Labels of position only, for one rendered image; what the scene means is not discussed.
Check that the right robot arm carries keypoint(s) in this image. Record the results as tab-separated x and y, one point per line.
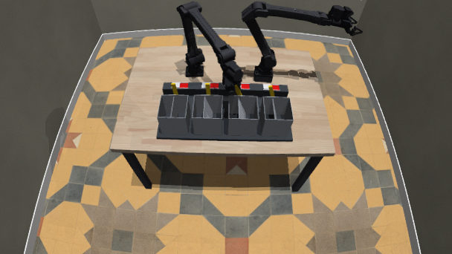
194	57

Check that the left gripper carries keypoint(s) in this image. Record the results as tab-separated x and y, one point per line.
347	29

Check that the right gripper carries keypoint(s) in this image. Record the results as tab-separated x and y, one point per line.
236	83

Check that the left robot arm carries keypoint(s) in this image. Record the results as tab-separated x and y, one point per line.
261	9

